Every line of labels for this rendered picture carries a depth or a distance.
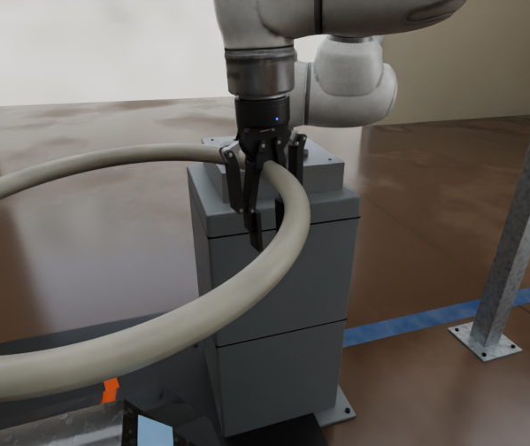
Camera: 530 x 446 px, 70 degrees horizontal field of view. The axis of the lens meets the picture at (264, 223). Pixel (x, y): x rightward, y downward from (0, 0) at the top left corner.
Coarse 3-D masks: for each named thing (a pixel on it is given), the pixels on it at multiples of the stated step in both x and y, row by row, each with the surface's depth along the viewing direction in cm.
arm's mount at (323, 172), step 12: (216, 144) 108; (312, 144) 110; (312, 156) 100; (324, 156) 100; (216, 168) 94; (312, 168) 94; (324, 168) 95; (336, 168) 96; (216, 180) 97; (264, 180) 91; (312, 180) 95; (324, 180) 96; (336, 180) 98; (264, 192) 93; (276, 192) 94; (312, 192) 97
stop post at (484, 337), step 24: (528, 168) 127; (528, 192) 128; (528, 216) 129; (504, 240) 139; (528, 240) 134; (504, 264) 141; (504, 288) 143; (480, 312) 155; (504, 312) 149; (456, 336) 162; (480, 336) 156; (504, 336) 161
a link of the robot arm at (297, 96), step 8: (296, 56) 91; (296, 64) 89; (304, 64) 90; (296, 72) 88; (304, 72) 89; (296, 80) 88; (304, 80) 88; (296, 88) 88; (304, 88) 88; (296, 96) 89; (304, 96) 89; (296, 104) 90; (296, 112) 91; (296, 120) 93
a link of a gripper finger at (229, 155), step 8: (224, 152) 51; (232, 152) 50; (224, 160) 53; (232, 160) 51; (232, 168) 51; (232, 176) 52; (240, 176) 53; (232, 184) 53; (240, 184) 53; (232, 192) 54; (240, 192) 54; (232, 200) 55; (240, 200) 54; (240, 208) 55
